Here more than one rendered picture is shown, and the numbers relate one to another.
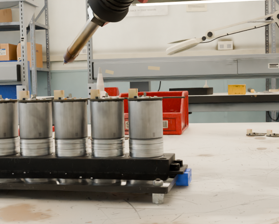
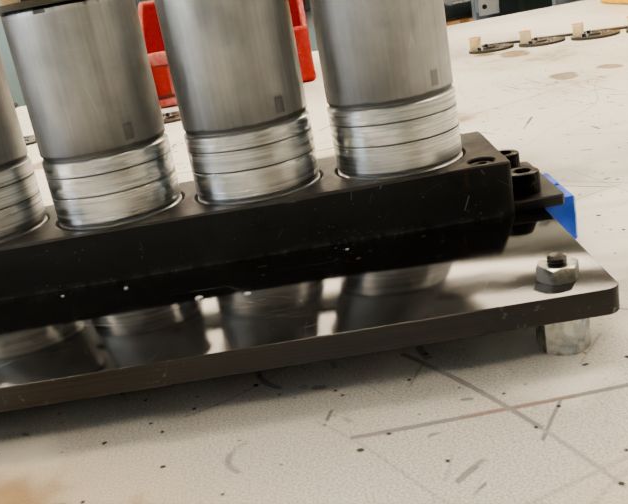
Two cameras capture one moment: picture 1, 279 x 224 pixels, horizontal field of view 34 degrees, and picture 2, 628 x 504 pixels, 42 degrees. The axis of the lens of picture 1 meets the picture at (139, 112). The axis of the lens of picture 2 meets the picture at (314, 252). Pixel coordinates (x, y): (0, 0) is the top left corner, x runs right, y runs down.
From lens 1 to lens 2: 0.18 m
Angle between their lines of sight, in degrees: 18
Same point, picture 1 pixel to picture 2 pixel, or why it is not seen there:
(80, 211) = (289, 487)
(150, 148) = (429, 130)
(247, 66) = not seen: outside the picture
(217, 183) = not seen: outside the picture
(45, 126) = not seen: outside the picture
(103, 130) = (237, 97)
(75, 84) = not seen: outside the picture
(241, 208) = not seen: outside the picture
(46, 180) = (68, 348)
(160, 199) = (581, 336)
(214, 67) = not seen: outside the picture
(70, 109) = (82, 34)
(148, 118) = (409, 15)
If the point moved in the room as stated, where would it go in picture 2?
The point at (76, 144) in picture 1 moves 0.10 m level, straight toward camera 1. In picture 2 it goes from (137, 169) to (348, 371)
